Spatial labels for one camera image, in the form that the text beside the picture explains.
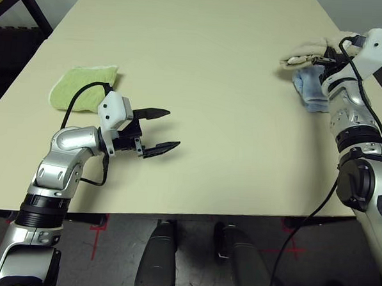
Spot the dark grey robot leg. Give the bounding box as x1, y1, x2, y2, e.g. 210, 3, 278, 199
133, 218, 180, 286
211, 221, 282, 286

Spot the dark grey robot right leg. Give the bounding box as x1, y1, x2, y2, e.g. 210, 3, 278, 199
211, 221, 282, 286

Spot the black foam floor mat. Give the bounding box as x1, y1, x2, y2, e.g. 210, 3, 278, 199
0, 26, 53, 119

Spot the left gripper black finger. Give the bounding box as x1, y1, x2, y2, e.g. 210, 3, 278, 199
141, 138, 182, 161
132, 106, 172, 122

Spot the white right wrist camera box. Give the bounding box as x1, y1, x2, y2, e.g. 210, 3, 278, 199
350, 27, 382, 81

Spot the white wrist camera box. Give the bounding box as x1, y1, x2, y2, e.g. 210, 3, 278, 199
94, 90, 135, 156
350, 27, 382, 81

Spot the folded green towel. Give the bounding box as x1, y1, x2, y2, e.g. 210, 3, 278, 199
48, 61, 120, 115

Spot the beige towel with white trim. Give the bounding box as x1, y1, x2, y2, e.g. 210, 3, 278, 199
278, 27, 371, 75

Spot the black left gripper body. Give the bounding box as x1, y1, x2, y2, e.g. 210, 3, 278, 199
111, 117, 147, 158

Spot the folded light blue towel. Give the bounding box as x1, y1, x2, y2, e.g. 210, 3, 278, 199
289, 65, 331, 114

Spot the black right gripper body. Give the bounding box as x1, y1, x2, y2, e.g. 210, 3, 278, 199
321, 46, 347, 78

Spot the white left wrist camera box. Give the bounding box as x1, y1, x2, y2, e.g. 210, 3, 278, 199
94, 90, 135, 156

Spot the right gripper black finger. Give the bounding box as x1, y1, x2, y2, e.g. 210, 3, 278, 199
311, 56, 337, 66

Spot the dark grey robot left leg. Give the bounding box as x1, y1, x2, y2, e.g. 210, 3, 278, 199
133, 218, 180, 286

